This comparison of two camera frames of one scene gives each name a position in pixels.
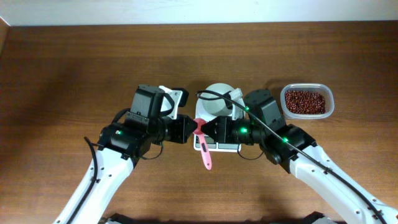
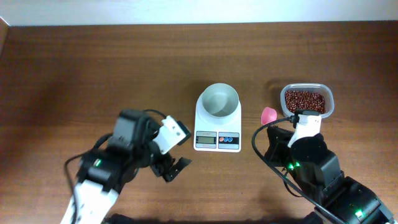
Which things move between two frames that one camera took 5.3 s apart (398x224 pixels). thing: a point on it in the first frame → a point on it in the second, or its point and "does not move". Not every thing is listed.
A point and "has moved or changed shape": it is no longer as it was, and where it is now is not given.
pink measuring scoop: [203, 142] has moved or changed shape
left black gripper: [182, 123] → [160, 168]
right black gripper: [224, 130] → [278, 139]
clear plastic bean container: [306, 101] does not move
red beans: [305, 102] does not move
